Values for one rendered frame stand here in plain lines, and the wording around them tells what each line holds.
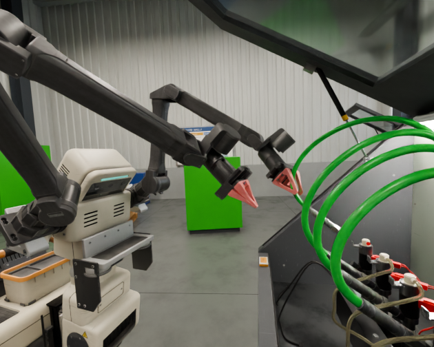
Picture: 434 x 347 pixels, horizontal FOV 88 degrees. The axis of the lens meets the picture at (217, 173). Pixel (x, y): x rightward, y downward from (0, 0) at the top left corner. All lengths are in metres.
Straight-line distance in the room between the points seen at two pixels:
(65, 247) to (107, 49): 8.03
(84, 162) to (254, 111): 6.53
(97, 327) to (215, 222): 3.13
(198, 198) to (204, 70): 4.66
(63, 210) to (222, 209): 3.35
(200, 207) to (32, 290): 2.98
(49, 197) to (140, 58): 7.62
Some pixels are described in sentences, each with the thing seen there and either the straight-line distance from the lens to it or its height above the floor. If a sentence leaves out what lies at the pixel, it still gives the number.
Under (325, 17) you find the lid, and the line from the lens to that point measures 0.76.
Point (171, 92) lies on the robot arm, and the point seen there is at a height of 1.59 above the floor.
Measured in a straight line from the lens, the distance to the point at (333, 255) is 0.38.
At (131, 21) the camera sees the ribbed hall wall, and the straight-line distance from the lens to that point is 8.65.
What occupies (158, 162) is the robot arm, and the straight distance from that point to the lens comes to 0.97.
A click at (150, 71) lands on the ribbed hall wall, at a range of 7.87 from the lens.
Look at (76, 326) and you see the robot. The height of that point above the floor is 0.80.
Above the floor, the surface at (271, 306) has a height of 0.95.
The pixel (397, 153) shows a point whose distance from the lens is 0.47.
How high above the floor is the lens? 1.35
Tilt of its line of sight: 5 degrees down
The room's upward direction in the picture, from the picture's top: 2 degrees counter-clockwise
